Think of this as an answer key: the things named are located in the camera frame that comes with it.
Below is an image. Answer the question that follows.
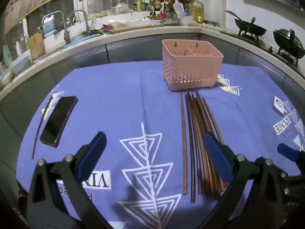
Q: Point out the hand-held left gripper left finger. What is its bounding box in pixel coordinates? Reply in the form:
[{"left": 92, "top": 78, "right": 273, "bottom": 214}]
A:
[{"left": 26, "top": 131, "right": 113, "bottom": 229}]

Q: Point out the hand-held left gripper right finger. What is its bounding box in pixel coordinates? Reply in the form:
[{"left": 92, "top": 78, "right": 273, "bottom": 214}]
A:
[{"left": 199, "top": 132, "right": 285, "bottom": 229}]

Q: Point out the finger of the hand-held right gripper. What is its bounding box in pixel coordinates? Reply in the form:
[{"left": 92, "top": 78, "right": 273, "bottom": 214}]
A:
[
  {"left": 277, "top": 143, "right": 305, "bottom": 170},
  {"left": 281, "top": 170, "right": 305, "bottom": 220}
]

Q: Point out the bundle of wooden chopsticks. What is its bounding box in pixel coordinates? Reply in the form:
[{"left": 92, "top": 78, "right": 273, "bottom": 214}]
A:
[{"left": 180, "top": 91, "right": 229, "bottom": 204}]

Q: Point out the pink perforated utensil basket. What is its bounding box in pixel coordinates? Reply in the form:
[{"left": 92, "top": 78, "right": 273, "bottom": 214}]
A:
[{"left": 161, "top": 39, "right": 224, "bottom": 91}]

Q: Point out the small white square device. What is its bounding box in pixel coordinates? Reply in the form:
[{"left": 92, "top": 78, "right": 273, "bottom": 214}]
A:
[{"left": 272, "top": 96, "right": 286, "bottom": 114}]

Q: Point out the black smartphone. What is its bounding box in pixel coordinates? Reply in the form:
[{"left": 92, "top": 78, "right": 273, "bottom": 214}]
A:
[{"left": 39, "top": 96, "right": 79, "bottom": 148}]

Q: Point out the blue printed tablecloth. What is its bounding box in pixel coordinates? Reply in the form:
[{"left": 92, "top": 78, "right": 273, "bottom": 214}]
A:
[{"left": 15, "top": 61, "right": 305, "bottom": 229}]

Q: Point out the thin dark stick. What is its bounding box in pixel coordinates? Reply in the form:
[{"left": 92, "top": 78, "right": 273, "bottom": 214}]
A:
[{"left": 31, "top": 97, "right": 53, "bottom": 160}]

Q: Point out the gas stove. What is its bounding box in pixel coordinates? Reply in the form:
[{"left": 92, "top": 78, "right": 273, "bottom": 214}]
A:
[{"left": 220, "top": 27, "right": 301, "bottom": 68}]

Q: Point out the black wok with lid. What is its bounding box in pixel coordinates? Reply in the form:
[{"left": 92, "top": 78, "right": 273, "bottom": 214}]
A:
[{"left": 273, "top": 29, "right": 305, "bottom": 59}]

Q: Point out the tall metal faucet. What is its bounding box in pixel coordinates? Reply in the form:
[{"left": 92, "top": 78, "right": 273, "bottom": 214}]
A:
[{"left": 42, "top": 11, "right": 72, "bottom": 44}]

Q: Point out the green leafy vegetable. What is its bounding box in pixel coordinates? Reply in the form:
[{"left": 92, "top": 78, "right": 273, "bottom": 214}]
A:
[{"left": 82, "top": 29, "right": 103, "bottom": 36}]

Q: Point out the standing wooden cutting board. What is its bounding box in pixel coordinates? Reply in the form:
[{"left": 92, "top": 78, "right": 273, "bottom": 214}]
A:
[{"left": 27, "top": 30, "right": 46, "bottom": 61}]

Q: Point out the curved metal faucet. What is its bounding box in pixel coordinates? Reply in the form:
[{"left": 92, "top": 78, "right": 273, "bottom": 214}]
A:
[{"left": 67, "top": 9, "right": 92, "bottom": 35}]

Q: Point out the black wok with ladle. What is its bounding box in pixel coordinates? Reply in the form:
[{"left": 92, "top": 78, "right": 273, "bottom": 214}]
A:
[{"left": 225, "top": 10, "right": 267, "bottom": 37}]

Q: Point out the beige kitchen counter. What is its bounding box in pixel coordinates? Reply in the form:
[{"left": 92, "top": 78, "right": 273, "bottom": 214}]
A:
[{"left": 0, "top": 25, "right": 305, "bottom": 101}]

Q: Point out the flat wooden cutting board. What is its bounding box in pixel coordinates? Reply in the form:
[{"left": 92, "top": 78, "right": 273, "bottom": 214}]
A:
[{"left": 108, "top": 24, "right": 165, "bottom": 34}]

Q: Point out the white egg tray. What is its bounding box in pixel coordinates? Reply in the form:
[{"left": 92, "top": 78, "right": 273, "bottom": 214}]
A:
[{"left": 198, "top": 22, "right": 226, "bottom": 32}]

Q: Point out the blue label detergent jug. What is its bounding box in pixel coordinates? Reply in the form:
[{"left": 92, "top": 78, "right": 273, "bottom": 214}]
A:
[{"left": 42, "top": 15, "right": 56, "bottom": 35}]

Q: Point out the large yellow oil bottle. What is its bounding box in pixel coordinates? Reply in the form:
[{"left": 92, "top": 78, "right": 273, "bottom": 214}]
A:
[{"left": 189, "top": 0, "right": 205, "bottom": 24}]

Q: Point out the white plastic jug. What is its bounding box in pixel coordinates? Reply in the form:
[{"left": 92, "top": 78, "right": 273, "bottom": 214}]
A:
[{"left": 172, "top": 0, "right": 187, "bottom": 19}]

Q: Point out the row of condiment bottles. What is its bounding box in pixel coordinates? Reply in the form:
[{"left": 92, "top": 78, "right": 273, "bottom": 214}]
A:
[{"left": 135, "top": 0, "right": 172, "bottom": 19}]

